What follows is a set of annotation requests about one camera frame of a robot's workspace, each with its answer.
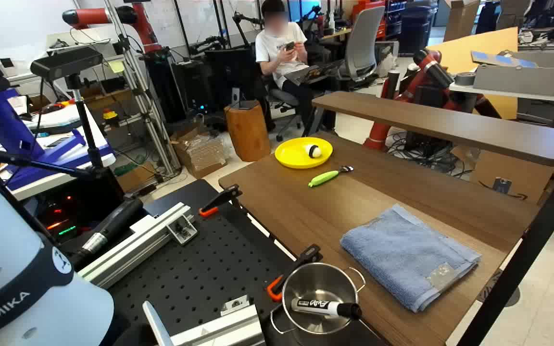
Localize blue towel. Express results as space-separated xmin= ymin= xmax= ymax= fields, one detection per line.
xmin=339 ymin=202 xmax=483 ymax=315

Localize yellow plastic bowl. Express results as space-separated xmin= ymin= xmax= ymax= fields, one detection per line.
xmin=273 ymin=135 xmax=335 ymax=171

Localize wooden stump block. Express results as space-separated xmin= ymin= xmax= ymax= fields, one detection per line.
xmin=223 ymin=98 xmax=273 ymax=163

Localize orange black clamp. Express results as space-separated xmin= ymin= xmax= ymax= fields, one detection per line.
xmin=264 ymin=242 xmax=325 ymax=304
xmin=196 ymin=185 xmax=244 ymax=221

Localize open cardboard box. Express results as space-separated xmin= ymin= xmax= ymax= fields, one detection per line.
xmin=169 ymin=123 xmax=229 ymax=181

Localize open laptop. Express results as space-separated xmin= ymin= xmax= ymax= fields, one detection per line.
xmin=283 ymin=61 xmax=333 ymax=86

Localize black perforated breadboard plate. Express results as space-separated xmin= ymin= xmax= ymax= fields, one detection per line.
xmin=106 ymin=179 xmax=304 ymax=346

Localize seated person white shirt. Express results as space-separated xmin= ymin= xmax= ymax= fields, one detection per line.
xmin=254 ymin=0 xmax=341 ymax=131

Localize white black marker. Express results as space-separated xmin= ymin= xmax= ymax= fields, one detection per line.
xmin=289 ymin=294 xmax=364 ymax=321

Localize aluminium truss tower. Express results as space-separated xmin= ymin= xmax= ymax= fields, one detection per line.
xmin=102 ymin=0 xmax=183 ymax=181

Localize grey office chair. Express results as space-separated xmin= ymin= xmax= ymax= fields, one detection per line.
xmin=337 ymin=4 xmax=389 ymax=92

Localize black cylinder silver tip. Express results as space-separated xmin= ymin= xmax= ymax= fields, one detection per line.
xmin=71 ymin=196 xmax=144 ymax=265

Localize tan wooden board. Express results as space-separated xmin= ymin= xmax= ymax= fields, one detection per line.
xmin=427 ymin=25 xmax=521 ymax=121

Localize cardboard box with label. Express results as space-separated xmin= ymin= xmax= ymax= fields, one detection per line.
xmin=471 ymin=150 xmax=554 ymax=206

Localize grey flat box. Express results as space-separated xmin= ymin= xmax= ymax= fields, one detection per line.
xmin=471 ymin=63 xmax=554 ymax=98

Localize blue white machine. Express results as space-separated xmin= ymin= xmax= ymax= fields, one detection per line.
xmin=0 ymin=31 xmax=117 ymax=194

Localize green handled kitchen tool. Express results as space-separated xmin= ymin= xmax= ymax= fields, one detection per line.
xmin=306 ymin=163 xmax=356 ymax=190

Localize steel pot with handles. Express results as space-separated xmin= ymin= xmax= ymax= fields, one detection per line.
xmin=268 ymin=259 xmax=368 ymax=338

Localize long aluminium extrusion rail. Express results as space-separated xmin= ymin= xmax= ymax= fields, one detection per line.
xmin=77 ymin=202 xmax=200 ymax=290

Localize short aluminium extrusion bracket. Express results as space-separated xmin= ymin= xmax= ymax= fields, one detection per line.
xmin=141 ymin=294 xmax=266 ymax=346

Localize black camera on stand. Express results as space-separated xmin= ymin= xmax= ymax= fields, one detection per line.
xmin=29 ymin=44 xmax=125 ymax=213

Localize black metal frame post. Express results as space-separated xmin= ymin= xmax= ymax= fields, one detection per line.
xmin=456 ymin=146 xmax=554 ymax=346

